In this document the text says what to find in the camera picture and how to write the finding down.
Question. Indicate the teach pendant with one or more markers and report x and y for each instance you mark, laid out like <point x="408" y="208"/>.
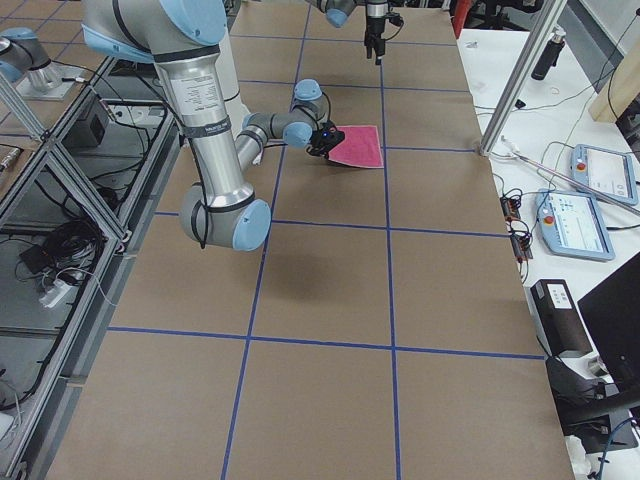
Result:
<point x="572" y="225"/>
<point x="607" y="171"/>

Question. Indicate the aluminium frame post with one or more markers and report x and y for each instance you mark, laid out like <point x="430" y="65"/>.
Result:
<point x="522" y="69"/>

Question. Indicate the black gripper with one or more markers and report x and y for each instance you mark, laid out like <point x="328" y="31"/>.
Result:
<point x="373" y="24"/>
<point x="316" y="145"/>

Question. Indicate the black box with label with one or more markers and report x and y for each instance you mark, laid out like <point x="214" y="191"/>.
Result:
<point x="563" y="329"/>

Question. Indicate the black power adapter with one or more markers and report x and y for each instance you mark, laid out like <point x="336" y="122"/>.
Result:
<point x="36" y="259"/>

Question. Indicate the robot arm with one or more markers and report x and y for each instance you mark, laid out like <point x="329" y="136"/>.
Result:
<point x="337" y="12"/>
<point x="182" y="40"/>

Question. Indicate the small circuit board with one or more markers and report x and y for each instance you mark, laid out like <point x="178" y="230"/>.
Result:
<point x="511" y="207"/>

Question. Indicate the black monitor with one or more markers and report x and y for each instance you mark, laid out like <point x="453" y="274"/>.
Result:
<point x="610" y="312"/>

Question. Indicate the aluminium frame rail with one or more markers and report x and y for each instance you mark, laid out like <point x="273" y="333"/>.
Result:
<point x="89" y="209"/>

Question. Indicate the pink and grey towel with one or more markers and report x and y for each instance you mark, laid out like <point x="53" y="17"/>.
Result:
<point x="361" y="147"/>

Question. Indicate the black bottle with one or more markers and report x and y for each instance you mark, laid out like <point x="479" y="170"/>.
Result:
<point x="549" y="56"/>

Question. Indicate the near teach pendant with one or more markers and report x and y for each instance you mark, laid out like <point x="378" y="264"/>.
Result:
<point x="572" y="225"/>

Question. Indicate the black box under frame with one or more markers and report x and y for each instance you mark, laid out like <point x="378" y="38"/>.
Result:
<point x="89" y="128"/>

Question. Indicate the white power strip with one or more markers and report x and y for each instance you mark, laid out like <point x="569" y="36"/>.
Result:
<point x="54" y="294"/>

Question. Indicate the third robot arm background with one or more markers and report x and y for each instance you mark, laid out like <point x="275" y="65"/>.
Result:
<point x="25" y="62"/>

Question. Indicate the far teach pendant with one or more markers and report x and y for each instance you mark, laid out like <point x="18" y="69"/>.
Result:
<point x="607" y="171"/>

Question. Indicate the black monitor stand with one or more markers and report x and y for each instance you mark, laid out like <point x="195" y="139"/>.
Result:
<point x="591" y="409"/>

